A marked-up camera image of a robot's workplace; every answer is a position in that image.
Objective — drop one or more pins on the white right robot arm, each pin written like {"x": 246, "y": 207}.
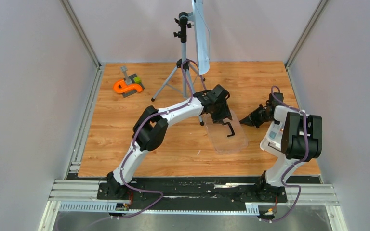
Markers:
{"x": 293, "y": 136}

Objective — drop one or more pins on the orange grey toy fixture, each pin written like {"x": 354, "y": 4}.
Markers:
{"x": 128, "y": 85}

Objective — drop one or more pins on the grey tripod stand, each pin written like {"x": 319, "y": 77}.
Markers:
{"x": 184, "y": 22}

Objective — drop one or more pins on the white tablet panel on tripod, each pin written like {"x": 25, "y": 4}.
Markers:
{"x": 202, "y": 36}

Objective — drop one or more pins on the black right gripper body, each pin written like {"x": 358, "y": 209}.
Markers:
{"x": 258, "y": 116}

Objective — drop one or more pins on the white plastic box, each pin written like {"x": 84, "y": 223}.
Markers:
{"x": 271, "y": 143}

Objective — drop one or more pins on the clear plastic lid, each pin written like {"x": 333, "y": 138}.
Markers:
{"x": 227, "y": 137}

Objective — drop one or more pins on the clear compartment tray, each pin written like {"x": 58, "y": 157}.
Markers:
{"x": 274, "y": 133}

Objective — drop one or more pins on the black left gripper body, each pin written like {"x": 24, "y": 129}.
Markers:
{"x": 221, "y": 111}

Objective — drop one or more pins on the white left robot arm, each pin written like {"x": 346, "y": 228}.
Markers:
{"x": 151, "y": 127}

